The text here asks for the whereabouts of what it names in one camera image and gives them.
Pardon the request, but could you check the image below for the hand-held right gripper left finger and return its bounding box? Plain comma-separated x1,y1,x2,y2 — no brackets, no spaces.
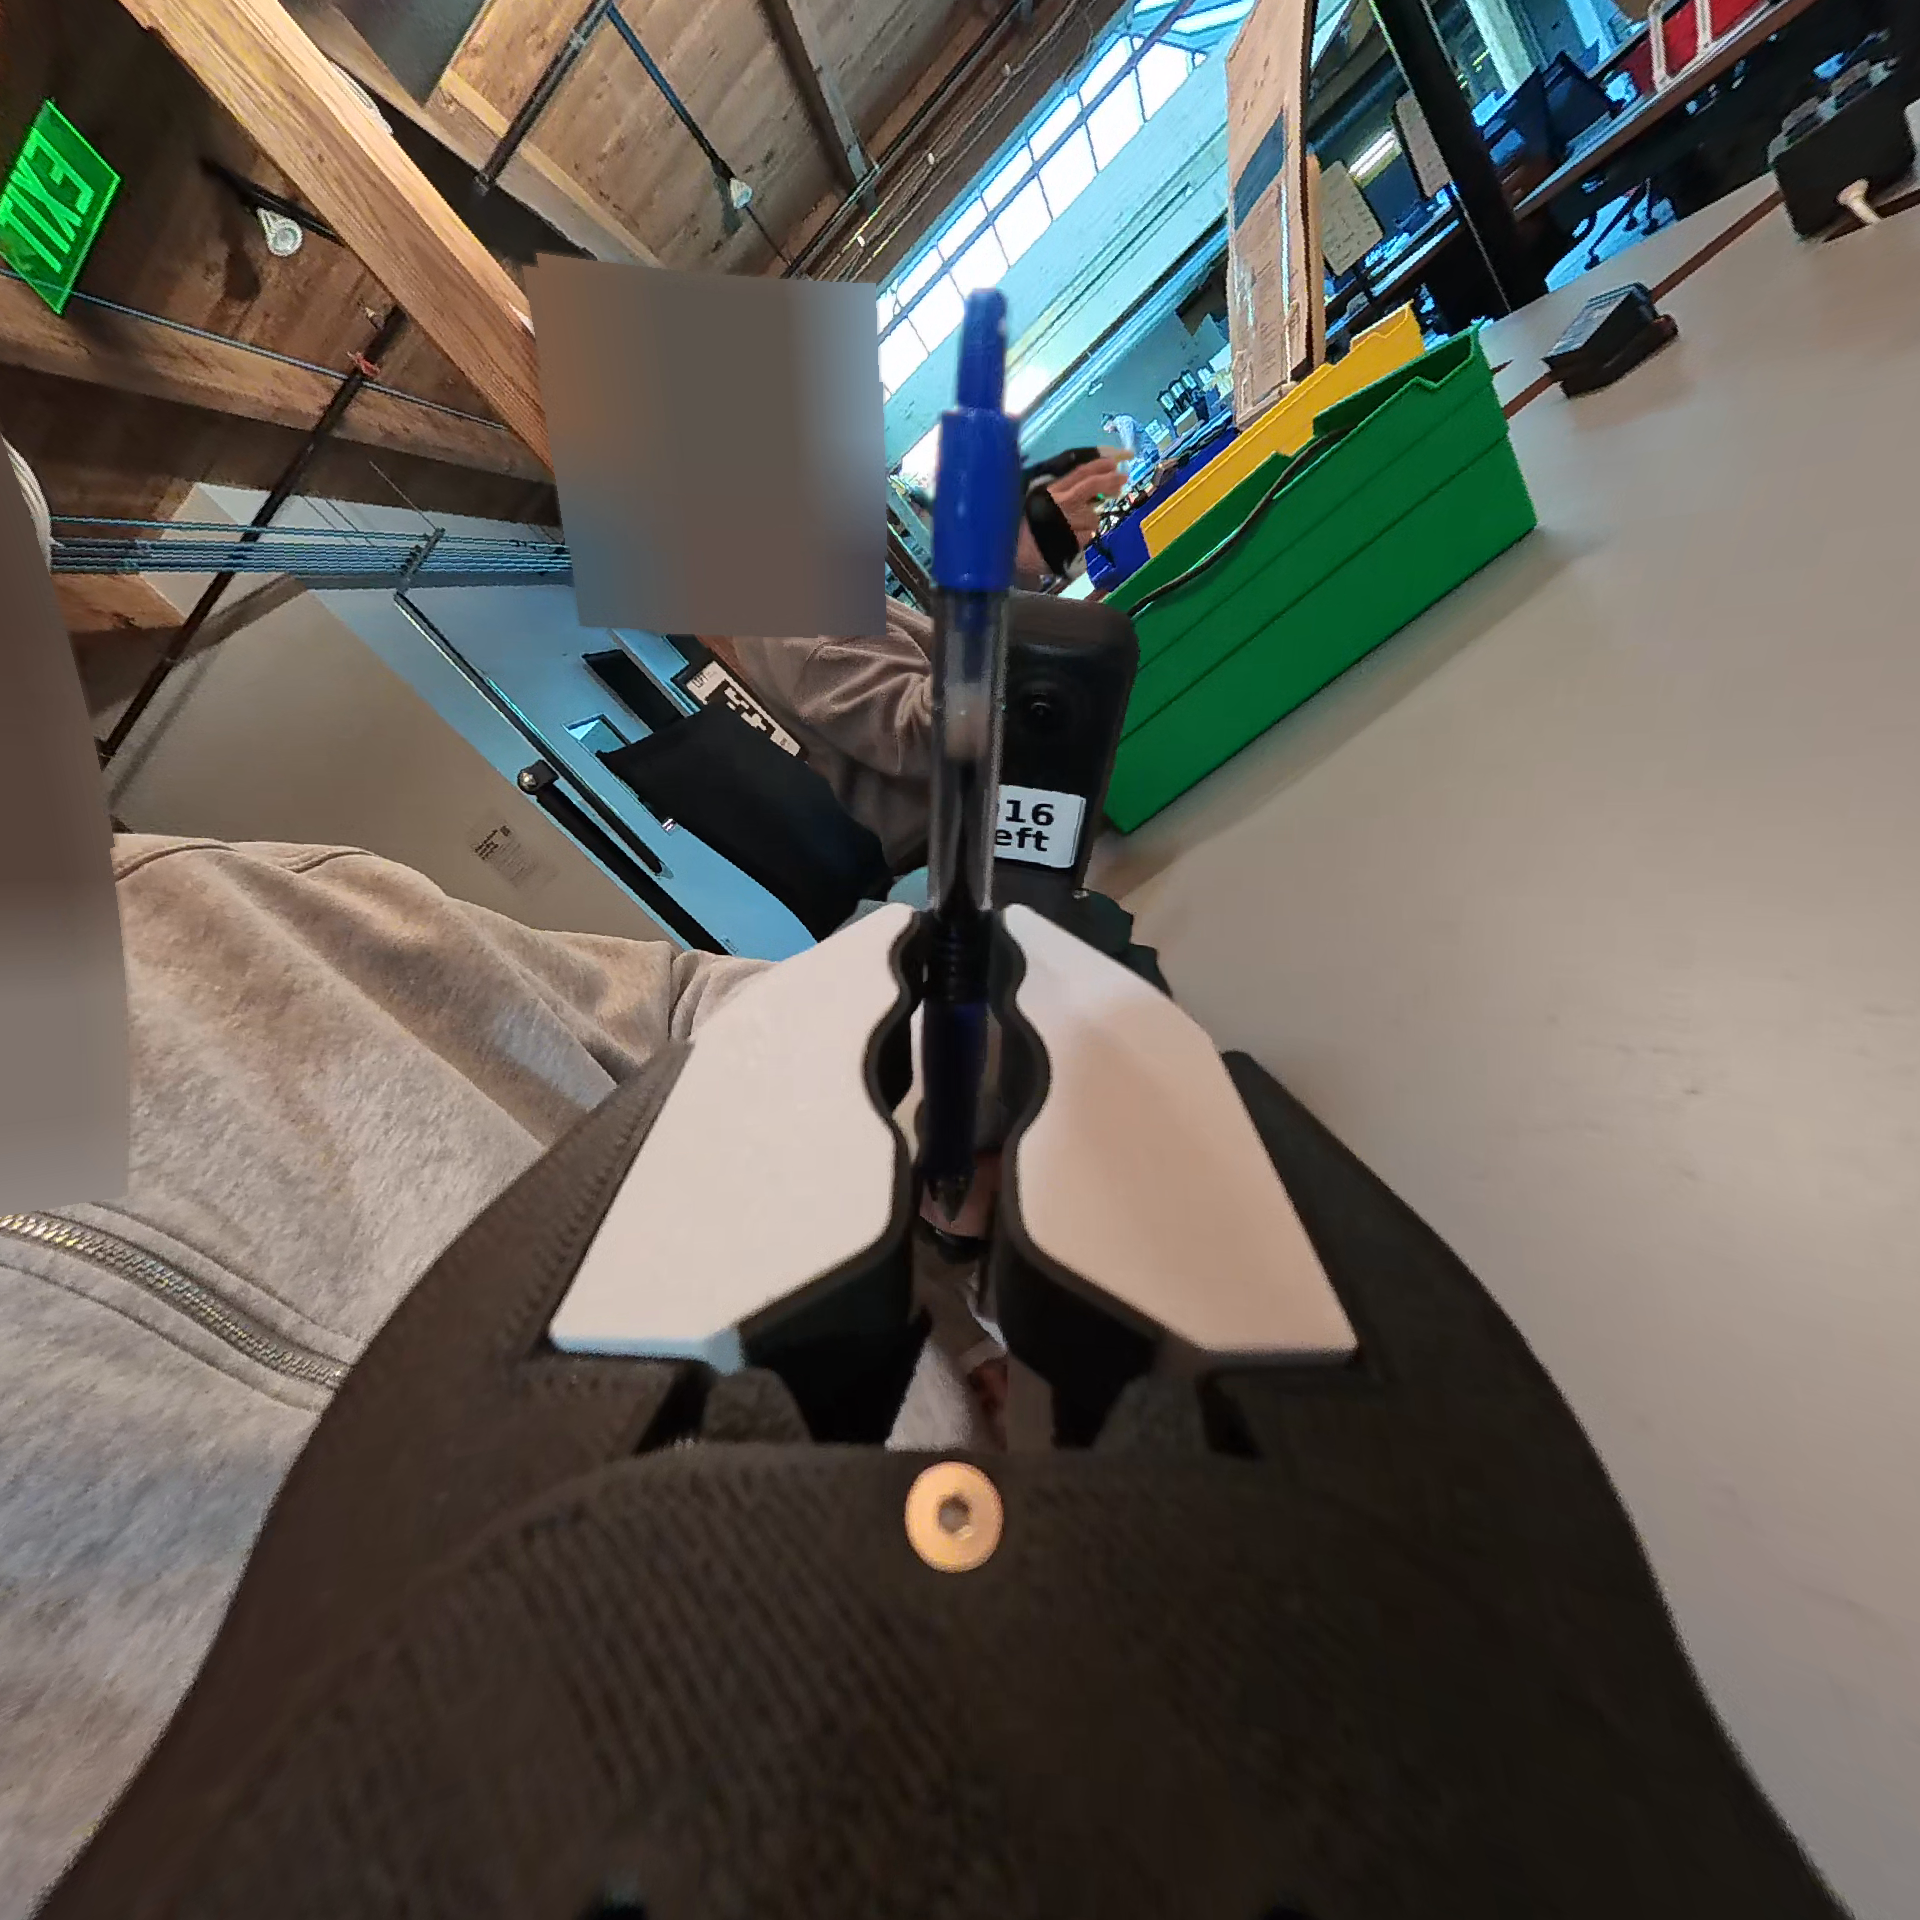
546,902,924,1373

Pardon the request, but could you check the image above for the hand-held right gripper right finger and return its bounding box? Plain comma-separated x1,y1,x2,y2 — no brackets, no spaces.
982,901,1365,1360

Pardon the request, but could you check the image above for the blue pen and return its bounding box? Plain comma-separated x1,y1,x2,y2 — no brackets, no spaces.
911,288,1022,1219

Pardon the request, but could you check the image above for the person's left forearm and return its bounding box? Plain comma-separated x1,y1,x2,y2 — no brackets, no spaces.
630,944,819,1096

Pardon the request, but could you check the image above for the grey desk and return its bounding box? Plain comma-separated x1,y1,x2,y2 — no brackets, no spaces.
1110,0,1920,1920

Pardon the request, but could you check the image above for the green storage bin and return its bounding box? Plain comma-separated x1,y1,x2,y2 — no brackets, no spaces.
1102,329,1538,834

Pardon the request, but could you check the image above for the black chair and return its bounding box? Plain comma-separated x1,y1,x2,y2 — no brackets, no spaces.
599,703,893,961

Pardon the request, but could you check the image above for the yellow storage bin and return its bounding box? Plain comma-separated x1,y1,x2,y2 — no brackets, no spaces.
1143,305,1426,552

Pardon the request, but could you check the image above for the cardboard panel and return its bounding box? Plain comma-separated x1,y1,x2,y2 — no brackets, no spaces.
1223,0,1327,429

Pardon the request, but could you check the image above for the small black power adapter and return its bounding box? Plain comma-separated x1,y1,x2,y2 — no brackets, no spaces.
1544,281,1680,400

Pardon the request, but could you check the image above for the black pole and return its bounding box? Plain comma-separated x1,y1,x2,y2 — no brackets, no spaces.
1371,0,1547,309

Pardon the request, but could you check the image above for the red storage bin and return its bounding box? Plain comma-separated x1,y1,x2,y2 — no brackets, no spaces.
1640,0,1728,90

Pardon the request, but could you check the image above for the black charger with white plug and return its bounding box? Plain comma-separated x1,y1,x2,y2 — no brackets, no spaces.
1770,81,1920,242

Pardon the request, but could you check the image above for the green exit sign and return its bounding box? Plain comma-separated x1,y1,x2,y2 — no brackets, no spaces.
0,96,120,318

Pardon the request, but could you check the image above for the black cable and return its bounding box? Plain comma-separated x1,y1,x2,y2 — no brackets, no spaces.
1131,390,1360,608

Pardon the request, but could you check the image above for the blue cable bundle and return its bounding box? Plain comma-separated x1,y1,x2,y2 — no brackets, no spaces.
46,515,572,589

